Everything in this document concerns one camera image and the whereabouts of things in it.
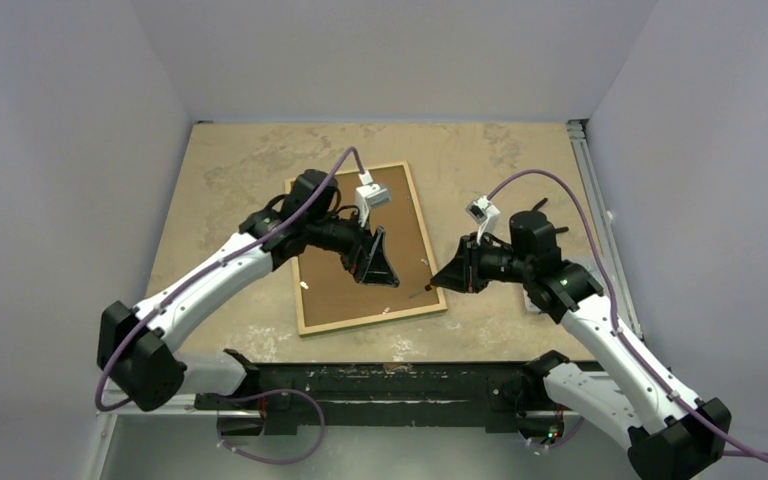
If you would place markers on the orange handled pliers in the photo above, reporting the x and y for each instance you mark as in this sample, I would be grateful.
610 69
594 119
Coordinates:
538 208

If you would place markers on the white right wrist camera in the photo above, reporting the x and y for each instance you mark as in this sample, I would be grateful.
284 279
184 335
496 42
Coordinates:
485 214

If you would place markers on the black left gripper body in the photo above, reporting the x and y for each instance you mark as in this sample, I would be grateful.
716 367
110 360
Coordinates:
345 238

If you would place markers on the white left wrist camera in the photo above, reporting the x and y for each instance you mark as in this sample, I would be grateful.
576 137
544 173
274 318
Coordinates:
368 196

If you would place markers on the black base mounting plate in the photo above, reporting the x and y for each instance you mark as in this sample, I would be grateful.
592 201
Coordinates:
546 426

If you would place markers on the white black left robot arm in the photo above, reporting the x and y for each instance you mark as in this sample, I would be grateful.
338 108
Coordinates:
137 344

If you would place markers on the aluminium rail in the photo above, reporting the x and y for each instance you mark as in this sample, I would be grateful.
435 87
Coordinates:
429 389
602 221

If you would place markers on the yellow handled screwdriver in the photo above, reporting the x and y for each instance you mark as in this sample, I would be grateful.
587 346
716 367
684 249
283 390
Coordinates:
424 289

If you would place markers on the aluminium right side rail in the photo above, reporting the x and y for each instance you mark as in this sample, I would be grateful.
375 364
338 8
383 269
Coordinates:
602 221

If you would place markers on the aluminium front rail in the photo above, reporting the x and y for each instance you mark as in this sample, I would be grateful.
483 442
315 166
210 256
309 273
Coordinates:
429 389

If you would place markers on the clear plastic box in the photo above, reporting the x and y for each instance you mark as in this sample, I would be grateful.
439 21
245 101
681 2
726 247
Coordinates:
559 287

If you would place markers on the green wooden picture frame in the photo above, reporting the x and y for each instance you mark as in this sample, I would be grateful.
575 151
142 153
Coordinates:
334 301

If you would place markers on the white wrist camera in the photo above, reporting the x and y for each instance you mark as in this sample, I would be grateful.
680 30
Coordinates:
485 214
368 196

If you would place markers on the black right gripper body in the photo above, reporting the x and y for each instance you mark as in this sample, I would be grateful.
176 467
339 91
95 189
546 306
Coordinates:
474 263

